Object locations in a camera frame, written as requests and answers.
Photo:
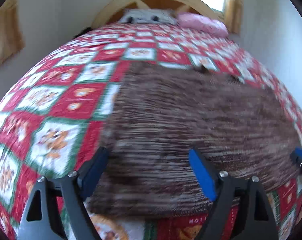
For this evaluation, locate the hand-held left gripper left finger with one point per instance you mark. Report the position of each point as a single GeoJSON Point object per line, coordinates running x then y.
{"type": "Point", "coordinates": [92, 175]}

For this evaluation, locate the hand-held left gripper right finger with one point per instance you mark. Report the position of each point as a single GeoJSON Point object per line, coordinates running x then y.
{"type": "Point", "coordinates": [202, 173]}

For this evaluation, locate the brown knitted sweater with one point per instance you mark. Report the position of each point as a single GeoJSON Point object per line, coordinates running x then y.
{"type": "Point", "coordinates": [191, 120]}

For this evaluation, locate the red checkered printed bedspread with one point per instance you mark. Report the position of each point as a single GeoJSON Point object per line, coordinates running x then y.
{"type": "Point", "coordinates": [66, 80]}

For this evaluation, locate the dark object beside bed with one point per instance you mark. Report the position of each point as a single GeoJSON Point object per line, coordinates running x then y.
{"type": "Point", "coordinates": [82, 32]}

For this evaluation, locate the pink pillow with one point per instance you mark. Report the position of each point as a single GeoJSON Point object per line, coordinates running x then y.
{"type": "Point", "coordinates": [203, 23]}

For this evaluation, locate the yellow curtain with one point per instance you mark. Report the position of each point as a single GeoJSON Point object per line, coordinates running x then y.
{"type": "Point", "coordinates": [234, 7]}
{"type": "Point", "coordinates": [5, 30]}

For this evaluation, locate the white grey patterned pillow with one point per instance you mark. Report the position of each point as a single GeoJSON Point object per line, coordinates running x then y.
{"type": "Point", "coordinates": [146, 16]}

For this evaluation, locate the cream wooden bed headboard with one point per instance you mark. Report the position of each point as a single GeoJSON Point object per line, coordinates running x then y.
{"type": "Point", "coordinates": [111, 7]}

